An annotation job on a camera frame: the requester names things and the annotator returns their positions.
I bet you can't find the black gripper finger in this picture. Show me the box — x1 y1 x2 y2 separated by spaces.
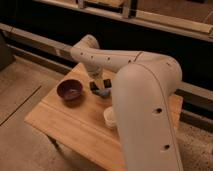
104 79 112 88
89 82 99 92

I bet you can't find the blue eraser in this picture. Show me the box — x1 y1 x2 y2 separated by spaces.
95 89 110 98

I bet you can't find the wooden table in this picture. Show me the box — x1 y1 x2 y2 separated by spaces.
25 64 182 171

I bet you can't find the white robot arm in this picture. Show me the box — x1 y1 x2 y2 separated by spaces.
70 35 183 171

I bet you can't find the dark purple bowl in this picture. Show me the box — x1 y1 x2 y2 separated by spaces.
57 79 83 101

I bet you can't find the wooden rail frame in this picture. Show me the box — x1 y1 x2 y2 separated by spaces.
0 0 213 125

